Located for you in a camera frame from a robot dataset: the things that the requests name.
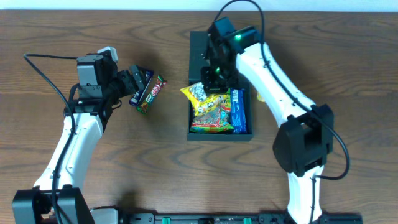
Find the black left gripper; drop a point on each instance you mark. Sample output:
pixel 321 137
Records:
pixel 135 78

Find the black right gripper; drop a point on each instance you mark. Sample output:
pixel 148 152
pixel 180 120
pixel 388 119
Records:
pixel 214 82

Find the blue Oreo cookie pack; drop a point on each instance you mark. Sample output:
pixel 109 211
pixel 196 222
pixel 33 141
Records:
pixel 238 117

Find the yellow snack bag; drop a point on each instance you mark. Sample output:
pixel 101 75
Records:
pixel 203 98

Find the yellow mentos gum can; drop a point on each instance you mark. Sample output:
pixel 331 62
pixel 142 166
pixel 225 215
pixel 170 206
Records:
pixel 260 98

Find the green Haribo gummy bag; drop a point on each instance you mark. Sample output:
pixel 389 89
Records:
pixel 212 115

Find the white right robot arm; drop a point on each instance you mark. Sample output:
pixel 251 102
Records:
pixel 304 138

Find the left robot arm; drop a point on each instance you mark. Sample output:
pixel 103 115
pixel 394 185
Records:
pixel 56 196

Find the green red chocolate bar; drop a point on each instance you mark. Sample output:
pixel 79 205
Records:
pixel 150 97

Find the black open gift box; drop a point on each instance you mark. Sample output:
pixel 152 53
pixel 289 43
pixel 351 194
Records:
pixel 198 44

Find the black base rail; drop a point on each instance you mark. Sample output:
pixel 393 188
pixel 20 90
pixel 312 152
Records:
pixel 230 219

